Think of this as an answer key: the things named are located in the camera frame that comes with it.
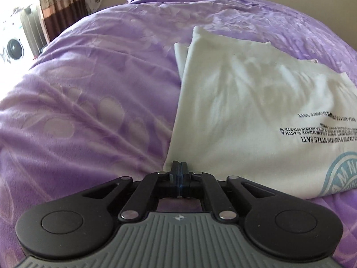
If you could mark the white washing machine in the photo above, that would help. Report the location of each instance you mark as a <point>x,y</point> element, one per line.
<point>14,48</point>

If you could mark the purple floral blanket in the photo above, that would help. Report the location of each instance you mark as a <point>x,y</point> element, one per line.
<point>89,103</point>

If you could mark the grey ribbed appliance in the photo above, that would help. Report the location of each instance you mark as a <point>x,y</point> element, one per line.
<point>32,28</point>

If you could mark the white printed sweatshirt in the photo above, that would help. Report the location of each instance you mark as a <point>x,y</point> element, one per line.
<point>239,103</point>

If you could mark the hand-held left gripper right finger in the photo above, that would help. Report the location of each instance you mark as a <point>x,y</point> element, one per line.
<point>184,178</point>

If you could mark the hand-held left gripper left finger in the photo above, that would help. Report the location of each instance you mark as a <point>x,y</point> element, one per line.
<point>176,178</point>

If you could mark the brown patterned curtain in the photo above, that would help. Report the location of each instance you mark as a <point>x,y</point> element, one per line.
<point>61,2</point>

